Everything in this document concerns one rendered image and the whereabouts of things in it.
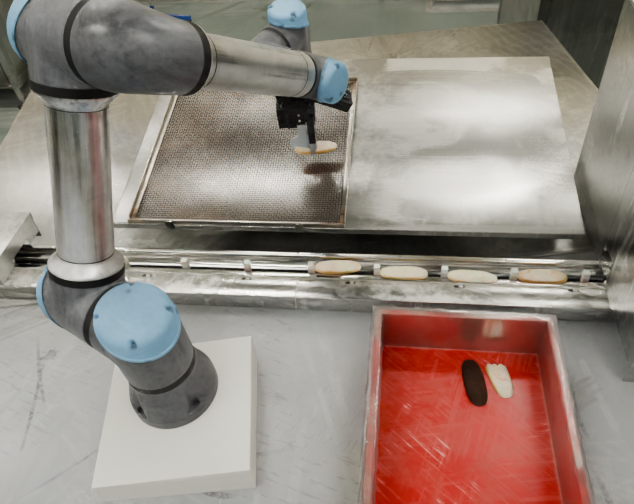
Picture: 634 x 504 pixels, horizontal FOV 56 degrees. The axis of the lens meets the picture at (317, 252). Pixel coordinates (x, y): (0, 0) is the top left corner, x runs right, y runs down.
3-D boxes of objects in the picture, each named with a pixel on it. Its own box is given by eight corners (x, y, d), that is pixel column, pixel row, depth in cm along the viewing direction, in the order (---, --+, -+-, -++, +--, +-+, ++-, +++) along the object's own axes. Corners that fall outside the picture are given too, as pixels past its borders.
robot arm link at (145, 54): (138, 1, 63) (359, 52, 104) (74, -15, 68) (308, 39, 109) (125, 109, 67) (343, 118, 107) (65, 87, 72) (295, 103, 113)
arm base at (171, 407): (215, 423, 99) (200, 394, 91) (126, 434, 99) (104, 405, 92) (220, 347, 109) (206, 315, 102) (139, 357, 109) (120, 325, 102)
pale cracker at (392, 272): (379, 279, 124) (379, 276, 123) (380, 266, 127) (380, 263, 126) (427, 281, 123) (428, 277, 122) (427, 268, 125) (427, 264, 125)
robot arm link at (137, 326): (157, 404, 91) (126, 356, 81) (101, 365, 97) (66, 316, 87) (209, 347, 97) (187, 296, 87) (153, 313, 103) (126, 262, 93)
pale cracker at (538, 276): (517, 283, 121) (518, 279, 120) (515, 269, 123) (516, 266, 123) (569, 285, 119) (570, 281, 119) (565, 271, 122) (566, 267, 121)
